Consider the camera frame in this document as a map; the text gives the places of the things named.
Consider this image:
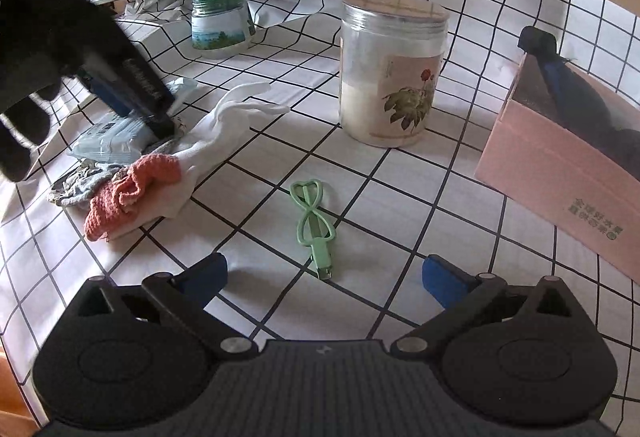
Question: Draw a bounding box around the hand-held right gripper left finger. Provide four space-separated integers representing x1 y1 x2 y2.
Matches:
75 252 254 362

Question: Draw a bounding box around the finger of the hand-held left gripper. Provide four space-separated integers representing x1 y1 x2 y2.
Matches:
106 24 178 119
79 66 177 139

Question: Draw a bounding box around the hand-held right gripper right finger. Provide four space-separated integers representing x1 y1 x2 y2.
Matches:
390 254 574 359

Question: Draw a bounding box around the pink cardboard box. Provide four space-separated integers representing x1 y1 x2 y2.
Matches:
473 51 640 279

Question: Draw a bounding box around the person's left hand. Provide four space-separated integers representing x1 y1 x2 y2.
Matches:
0 0 132 184

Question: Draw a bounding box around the small pale blue packet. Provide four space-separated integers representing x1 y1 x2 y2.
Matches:
164 77 200 107

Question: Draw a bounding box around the pink knitted cloth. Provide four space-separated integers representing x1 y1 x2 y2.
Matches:
83 154 183 243

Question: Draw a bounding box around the white sock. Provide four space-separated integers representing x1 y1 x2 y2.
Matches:
107 81 292 240

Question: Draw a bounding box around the grey patterned cloth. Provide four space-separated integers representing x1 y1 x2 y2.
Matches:
47 160 132 209

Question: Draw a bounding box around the white checked tablecloth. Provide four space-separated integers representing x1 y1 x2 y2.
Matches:
0 0 640 400

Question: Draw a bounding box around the green lid glass jar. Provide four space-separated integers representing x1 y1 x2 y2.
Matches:
191 0 258 53

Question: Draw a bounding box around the flower label clear jar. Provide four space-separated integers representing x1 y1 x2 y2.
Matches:
338 0 450 149

